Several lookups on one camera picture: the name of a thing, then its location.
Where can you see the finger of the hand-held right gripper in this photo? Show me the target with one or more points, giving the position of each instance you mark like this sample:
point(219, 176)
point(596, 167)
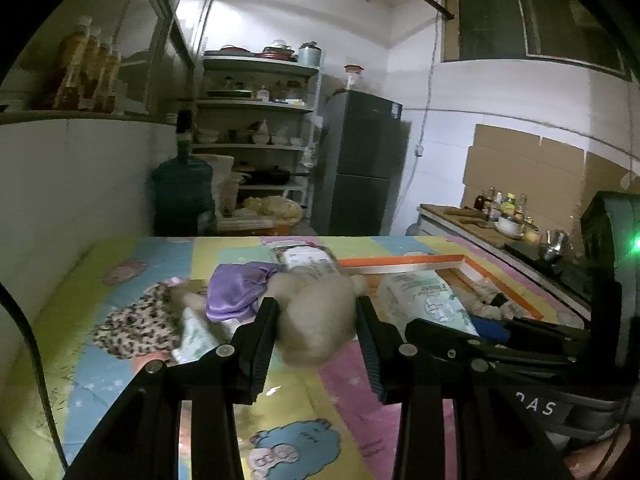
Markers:
point(440, 332)
point(492, 329)

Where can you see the beige lumpy sack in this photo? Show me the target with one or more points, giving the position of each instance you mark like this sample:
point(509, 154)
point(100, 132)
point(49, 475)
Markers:
point(272, 209)

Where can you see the leopard print cloth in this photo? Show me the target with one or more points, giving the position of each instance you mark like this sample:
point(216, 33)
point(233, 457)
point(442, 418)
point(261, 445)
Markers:
point(137, 325)

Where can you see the orange rimmed cardboard box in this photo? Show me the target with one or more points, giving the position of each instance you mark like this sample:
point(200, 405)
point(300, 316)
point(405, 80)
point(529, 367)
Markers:
point(400, 262)

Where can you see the brown wooden board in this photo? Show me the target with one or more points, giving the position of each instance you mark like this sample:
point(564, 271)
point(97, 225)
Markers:
point(462, 215)

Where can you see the glass lidded red bowl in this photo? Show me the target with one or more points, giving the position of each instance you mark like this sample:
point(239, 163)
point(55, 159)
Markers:
point(278, 51)

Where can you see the aluminium sliding window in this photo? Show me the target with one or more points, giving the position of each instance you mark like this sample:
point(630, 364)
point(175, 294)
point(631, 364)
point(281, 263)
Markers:
point(150, 50)

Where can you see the black water jug pump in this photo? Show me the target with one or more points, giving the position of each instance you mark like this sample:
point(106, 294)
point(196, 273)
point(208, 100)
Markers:
point(183, 132)

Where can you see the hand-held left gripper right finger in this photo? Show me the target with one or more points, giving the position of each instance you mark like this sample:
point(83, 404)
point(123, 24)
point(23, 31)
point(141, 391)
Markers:
point(370, 355)

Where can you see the metal kettle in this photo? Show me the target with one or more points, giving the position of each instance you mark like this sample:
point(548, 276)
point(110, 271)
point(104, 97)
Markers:
point(552, 247)

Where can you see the cardboard sheets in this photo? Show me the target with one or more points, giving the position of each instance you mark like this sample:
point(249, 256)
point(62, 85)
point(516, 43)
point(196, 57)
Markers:
point(530, 170)

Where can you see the green tray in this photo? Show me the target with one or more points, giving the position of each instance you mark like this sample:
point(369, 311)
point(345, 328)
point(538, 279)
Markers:
point(229, 93)

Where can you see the large white wet wipes pack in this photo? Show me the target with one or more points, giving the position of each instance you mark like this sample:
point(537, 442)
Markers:
point(425, 302)

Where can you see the stack of plates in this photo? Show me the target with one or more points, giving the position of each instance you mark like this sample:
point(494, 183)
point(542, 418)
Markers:
point(232, 52)

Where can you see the flat packaged bundle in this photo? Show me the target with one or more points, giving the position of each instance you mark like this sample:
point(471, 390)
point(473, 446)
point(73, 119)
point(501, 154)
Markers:
point(245, 223)

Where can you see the purple satin cloth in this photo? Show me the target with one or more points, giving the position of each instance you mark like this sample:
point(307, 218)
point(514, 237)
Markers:
point(235, 292)

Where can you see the floral tissue pack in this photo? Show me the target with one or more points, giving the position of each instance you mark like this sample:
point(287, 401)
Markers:
point(305, 260)

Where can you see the kitchen counter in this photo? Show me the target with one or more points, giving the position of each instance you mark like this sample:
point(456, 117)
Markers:
point(450, 222)

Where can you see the white bowl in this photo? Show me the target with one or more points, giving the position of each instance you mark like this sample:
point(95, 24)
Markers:
point(509, 227)

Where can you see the orange liquid bottle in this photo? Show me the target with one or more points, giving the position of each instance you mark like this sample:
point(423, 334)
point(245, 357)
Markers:
point(72, 67)

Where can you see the red lidded glass jar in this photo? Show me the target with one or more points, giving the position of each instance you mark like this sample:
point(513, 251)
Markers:
point(354, 77)

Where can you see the dark high window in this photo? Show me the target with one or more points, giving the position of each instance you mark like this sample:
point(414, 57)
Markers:
point(500, 25)

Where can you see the white metal shelf rack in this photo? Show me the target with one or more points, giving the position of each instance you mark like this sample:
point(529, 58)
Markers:
point(312, 125)

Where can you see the black frying pan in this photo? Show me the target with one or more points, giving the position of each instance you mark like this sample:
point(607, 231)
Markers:
point(270, 176)

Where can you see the set of white ceramic bowls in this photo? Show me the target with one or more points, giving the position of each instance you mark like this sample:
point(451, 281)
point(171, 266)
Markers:
point(260, 136)

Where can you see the white sack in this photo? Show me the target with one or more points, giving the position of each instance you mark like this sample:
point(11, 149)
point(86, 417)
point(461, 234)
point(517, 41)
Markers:
point(226, 185)

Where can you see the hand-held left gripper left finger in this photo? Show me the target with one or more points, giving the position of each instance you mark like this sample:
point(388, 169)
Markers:
point(264, 350)

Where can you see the colourful cartoon printed mat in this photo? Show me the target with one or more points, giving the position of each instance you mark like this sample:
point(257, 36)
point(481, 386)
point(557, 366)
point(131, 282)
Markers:
point(300, 430)

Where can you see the white wall socket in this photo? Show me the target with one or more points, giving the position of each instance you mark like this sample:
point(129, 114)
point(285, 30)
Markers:
point(421, 150)

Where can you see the dark grey fridge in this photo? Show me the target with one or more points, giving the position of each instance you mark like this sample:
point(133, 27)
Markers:
point(357, 160)

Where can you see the black stove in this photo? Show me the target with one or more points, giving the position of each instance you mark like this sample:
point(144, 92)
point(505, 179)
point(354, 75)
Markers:
point(545, 267)

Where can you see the beige plush toy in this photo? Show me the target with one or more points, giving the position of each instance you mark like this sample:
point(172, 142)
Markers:
point(315, 315)

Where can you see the small pale wipes pack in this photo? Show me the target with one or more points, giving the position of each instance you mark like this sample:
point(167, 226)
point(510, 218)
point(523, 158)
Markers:
point(195, 335)

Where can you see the metal lidded pot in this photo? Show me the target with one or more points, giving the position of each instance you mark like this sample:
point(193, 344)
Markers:
point(309, 54)

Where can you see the cluster of seasoning bottles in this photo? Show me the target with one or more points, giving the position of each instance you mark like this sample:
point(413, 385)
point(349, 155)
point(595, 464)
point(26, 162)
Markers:
point(507, 205)

